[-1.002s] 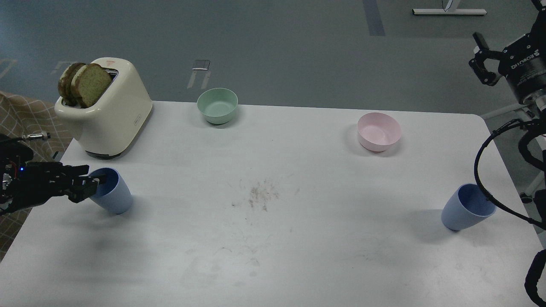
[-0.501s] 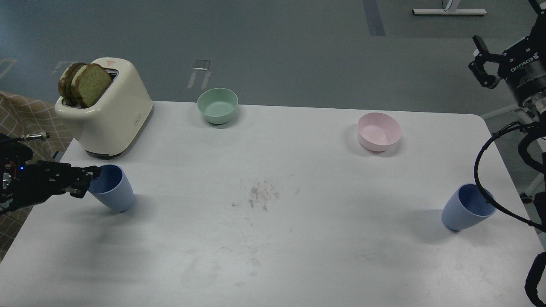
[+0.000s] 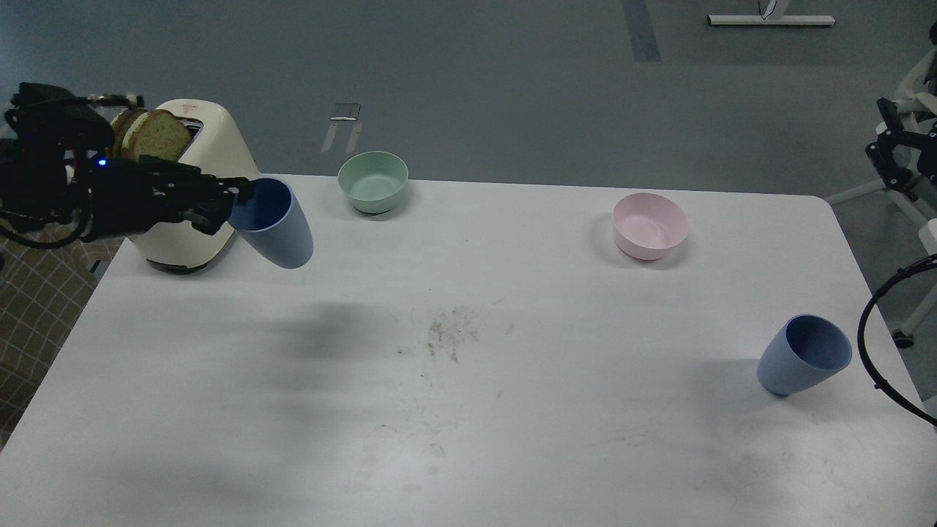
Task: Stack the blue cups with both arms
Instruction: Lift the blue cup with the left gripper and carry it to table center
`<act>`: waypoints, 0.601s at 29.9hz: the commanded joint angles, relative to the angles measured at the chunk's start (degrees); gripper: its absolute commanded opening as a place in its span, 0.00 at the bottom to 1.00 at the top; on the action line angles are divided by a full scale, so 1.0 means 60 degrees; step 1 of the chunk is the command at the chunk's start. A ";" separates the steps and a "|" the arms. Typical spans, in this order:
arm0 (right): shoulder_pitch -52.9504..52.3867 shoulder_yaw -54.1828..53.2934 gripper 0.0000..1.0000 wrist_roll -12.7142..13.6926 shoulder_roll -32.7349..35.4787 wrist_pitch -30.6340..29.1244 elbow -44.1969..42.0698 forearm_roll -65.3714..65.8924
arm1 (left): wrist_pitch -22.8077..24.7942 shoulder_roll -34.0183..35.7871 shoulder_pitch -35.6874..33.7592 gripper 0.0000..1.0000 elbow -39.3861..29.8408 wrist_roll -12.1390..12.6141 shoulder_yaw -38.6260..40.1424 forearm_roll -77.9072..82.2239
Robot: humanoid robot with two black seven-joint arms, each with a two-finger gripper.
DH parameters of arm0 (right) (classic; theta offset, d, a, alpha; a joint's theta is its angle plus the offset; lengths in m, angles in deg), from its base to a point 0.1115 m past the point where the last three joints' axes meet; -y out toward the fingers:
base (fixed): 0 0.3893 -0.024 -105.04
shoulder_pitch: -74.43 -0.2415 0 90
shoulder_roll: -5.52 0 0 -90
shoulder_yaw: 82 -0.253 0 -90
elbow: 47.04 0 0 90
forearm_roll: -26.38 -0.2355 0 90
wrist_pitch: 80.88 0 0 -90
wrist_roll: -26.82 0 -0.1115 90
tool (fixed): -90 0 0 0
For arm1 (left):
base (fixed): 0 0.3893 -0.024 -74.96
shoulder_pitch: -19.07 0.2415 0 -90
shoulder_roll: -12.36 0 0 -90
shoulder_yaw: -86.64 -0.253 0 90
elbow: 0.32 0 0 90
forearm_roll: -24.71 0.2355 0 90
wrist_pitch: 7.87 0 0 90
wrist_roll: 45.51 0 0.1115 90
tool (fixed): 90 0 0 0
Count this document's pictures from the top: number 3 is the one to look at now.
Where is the blue cup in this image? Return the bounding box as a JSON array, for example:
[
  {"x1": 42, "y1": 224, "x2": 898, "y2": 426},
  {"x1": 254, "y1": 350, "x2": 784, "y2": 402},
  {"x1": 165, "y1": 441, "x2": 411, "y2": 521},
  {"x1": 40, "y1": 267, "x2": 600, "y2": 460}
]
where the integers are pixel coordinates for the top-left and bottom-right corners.
[
  {"x1": 228, "y1": 178, "x2": 314, "y2": 269},
  {"x1": 756, "y1": 314, "x2": 853, "y2": 397}
]

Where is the white stand base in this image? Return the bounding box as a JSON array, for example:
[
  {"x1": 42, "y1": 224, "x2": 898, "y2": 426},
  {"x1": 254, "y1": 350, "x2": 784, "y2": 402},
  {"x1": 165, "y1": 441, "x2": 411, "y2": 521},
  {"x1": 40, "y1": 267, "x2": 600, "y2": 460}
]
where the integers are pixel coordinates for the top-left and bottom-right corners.
[{"x1": 706, "y1": 1, "x2": 837, "y2": 28}]

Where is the toast slice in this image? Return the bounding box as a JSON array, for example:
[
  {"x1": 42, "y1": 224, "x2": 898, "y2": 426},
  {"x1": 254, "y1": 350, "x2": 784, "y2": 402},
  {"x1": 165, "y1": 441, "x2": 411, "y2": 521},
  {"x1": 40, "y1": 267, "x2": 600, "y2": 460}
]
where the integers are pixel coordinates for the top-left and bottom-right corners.
[{"x1": 111, "y1": 109, "x2": 192, "y2": 161}]

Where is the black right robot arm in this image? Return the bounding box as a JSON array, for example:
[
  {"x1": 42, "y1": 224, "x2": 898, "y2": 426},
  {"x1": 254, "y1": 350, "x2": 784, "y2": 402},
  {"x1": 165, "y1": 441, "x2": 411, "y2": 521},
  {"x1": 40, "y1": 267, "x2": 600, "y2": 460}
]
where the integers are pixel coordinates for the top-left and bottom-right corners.
[{"x1": 865, "y1": 23, "x2": 936, "y2": 203}]

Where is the pink bowl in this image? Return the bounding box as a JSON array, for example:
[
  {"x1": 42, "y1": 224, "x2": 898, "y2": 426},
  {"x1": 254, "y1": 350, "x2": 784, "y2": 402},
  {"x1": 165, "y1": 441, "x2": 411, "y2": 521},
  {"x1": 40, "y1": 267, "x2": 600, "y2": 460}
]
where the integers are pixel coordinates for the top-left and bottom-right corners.
[{"x1": 612, "y1": 193, "x2": 690, "y2": 261}]

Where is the cream toaster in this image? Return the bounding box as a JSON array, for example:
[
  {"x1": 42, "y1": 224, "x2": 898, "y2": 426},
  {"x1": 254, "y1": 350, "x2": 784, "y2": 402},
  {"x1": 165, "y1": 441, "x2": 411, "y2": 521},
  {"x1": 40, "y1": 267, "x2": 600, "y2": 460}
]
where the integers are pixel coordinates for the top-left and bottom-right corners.
[{"x1": 130, "y1": 99, "x2": 260, "y2": 274}]

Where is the black cable right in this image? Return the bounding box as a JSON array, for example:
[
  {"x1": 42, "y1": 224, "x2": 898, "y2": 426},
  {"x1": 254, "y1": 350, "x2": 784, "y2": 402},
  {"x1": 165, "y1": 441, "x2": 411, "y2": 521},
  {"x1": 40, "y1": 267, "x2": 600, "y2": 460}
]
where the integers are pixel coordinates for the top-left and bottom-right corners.
[{"x1": 857, "y1": 253, "x2": 937, "y2": 427}]

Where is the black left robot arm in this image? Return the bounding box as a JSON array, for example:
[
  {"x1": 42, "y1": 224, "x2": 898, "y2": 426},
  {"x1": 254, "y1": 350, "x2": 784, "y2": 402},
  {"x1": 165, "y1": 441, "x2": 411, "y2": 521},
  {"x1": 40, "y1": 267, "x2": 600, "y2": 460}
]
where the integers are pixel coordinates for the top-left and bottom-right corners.
[{"x1": 2, "y1": 83, "x2": 255, "y2": 250}]

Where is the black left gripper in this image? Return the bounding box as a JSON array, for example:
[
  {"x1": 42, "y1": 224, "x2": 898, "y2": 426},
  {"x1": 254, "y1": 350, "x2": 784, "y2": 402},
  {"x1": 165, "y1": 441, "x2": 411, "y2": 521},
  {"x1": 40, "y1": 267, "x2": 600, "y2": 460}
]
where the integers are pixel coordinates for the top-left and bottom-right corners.
[{"x1": 73, "y1": 157, "x2": 255, "y2": 242}]

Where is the green bowl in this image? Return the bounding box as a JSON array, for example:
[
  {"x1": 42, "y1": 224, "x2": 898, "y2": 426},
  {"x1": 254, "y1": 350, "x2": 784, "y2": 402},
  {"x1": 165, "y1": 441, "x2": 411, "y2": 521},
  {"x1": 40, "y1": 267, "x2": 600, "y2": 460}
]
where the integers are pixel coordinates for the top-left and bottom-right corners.
[{"x1": 337, "y1": 151, "x2": 409, "y2": 214}]

